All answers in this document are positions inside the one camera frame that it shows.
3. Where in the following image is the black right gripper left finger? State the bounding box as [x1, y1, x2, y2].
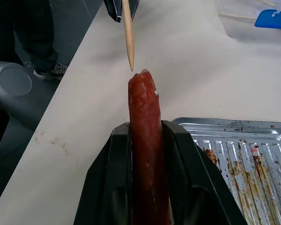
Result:
[74, 121, 133, 225]

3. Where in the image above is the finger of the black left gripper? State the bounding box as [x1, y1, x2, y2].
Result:
[128, 0, 140, 18]
[103, 0, 124, 23]

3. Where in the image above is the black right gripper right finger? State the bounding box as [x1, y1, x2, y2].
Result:
[162, 120, 249, 225]

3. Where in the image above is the pointed wooden skewer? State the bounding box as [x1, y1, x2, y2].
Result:
[121, 0, 135, 72]

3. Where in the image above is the red-brown sausage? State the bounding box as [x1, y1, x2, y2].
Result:
[127, 68, 172, 225]

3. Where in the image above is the stained ribbed metal tray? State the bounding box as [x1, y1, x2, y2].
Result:
[172, 117, 281, 225]

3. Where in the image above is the person's dark trouser leg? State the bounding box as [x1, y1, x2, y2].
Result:
[13, 0, 59, 72]

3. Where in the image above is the person's patterned sneaker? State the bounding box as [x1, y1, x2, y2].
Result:
[33, 62, 69, 81]

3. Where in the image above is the clear plastic container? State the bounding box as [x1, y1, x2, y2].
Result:
[219, 0, 281, 40]

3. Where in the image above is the grey robot body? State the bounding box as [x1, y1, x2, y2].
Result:
[0, 60, 60, 132]

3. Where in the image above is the blue plastic container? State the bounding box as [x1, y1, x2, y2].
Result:
[254, 8, 281, 30]

